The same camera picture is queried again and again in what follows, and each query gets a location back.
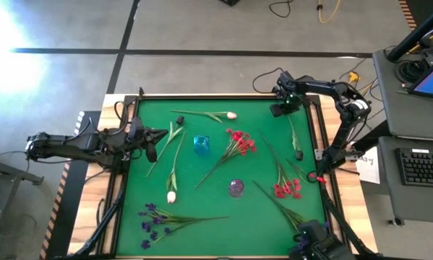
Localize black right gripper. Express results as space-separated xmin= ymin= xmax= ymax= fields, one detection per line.
xmin=269 ymin=71 xmax=306 ymax=118

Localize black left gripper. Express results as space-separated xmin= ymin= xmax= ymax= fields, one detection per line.
xmin=127 ymin=116 xmax=169 ymax=163

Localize blue glass vase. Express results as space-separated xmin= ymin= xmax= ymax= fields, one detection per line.
xmin=193 ymin=134 xmax=211 ymax=157

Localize pink artificial tulip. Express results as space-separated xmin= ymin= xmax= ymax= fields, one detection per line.
xmin=165 ymin=132 xmax=187 ymax=205
xmin=170 ymin=109 xmax=238 ymax=125

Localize red artificial flower bunch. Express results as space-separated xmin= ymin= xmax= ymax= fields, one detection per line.
xmin=194 ymin=128 xmax=257 ymax=191
xmin=261 ymin=131 xmax=304 ymax=200

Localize small red flower sprig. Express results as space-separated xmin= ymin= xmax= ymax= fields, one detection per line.
xmin=285 ymin=158 xmax=317 ymax=181

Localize purple artificial flower bunch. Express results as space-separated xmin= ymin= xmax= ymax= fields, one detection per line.
xmin=252 ymin=180 xmax=331 ymax=254
xmin=137 ymin=202 xmax=228 ymax=251

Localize purple glass vase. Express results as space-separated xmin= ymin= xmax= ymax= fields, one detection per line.
xmin=228 ymin=178 xmax=245 ymax=199

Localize black diagonal strut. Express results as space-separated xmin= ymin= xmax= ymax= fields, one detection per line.
xmin=71 ymin=180 xmax=127 ymax=258
xmin=320 ymin=187 xmax=378 ymax=258

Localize black floor mat striped edge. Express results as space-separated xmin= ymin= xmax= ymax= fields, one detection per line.
xmin=38 ymin=110 xmax=101 ymax=260
xmin=398 ymin=0 xmax=433 ymax=51

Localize white paper sheet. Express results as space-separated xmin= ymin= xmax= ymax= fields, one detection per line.
xmin=355 ymin=145 xmax=382 ymax=185

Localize green table mat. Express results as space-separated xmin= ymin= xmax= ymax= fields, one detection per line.
xmin=115 ymin=97 xmax=333 ymax=258

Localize grey desk with laptop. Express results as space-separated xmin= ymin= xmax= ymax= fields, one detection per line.
xmin=372 ymin=48 xmax=433 ymax=142

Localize grey metal stand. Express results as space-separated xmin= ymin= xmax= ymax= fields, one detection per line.
xmin=0 ymin=144 xmax=46 ymax=260

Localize black pole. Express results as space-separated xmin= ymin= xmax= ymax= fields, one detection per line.
xmin=386 ymin=1 xmax=433 ymax=62

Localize black keyboard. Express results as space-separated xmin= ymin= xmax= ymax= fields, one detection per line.
xmin=395 ymin=147 xmax=433 ymax=189

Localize grey desk with keyboard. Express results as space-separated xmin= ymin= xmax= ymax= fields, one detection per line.
xmin=377 ymin=135 xmax=433 ymax=225

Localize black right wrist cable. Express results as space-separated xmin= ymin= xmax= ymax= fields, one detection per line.
xmin=252 ymin=66 xmax=286 ymax=95

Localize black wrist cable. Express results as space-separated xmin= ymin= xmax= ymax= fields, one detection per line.
xmin=252 ymin=66 xmax=286 ymax=95
xmin=111 ymin=100 xmax=131 ymax=126

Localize black table frame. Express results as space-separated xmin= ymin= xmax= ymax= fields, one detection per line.
xmin=103 ymin=92 xmax=347 ymax=260

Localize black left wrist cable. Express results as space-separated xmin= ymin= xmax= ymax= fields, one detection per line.
xmin=111 ymin=100 xmax=131 ymax=126

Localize yellow extension cord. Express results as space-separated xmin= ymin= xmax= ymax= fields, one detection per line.
xmin=347 ymin=71 xmax=379 ymax=95

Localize black floor cable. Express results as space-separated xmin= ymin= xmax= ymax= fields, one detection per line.
xmin=268 ymin=0 xmax=293 ymax=19

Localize yellow floor cable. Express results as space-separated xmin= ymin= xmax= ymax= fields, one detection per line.
xmin=317 ymin=0 xmax=343 ymax=25

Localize coiled black cables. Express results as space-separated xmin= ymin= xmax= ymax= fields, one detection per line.
xmin=395 ymin=57 xmax=431 ymax=85

